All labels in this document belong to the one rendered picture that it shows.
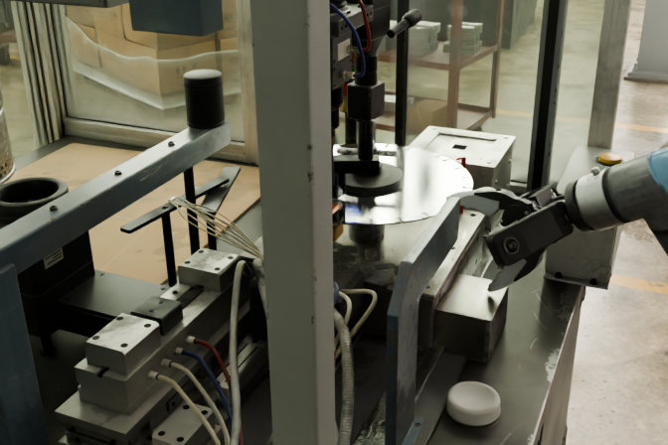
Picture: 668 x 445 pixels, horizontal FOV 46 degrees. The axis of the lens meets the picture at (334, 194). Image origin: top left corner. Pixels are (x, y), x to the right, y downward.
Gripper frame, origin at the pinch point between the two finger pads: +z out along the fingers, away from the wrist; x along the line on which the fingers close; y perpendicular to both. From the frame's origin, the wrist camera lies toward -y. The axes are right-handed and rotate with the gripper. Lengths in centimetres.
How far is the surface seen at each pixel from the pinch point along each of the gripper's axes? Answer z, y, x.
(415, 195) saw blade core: 3.8, -0.7, 9.8
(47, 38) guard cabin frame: 102, 15, 79
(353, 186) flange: 10.2, -5.3, 14.9
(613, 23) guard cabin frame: -13, 50, 22
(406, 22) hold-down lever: -9.0, -2.6, 32.4
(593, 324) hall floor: 65, 132, -61
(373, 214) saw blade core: 4.7, -9.9, 10.2
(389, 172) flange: 8.9, 2.2, 14.4
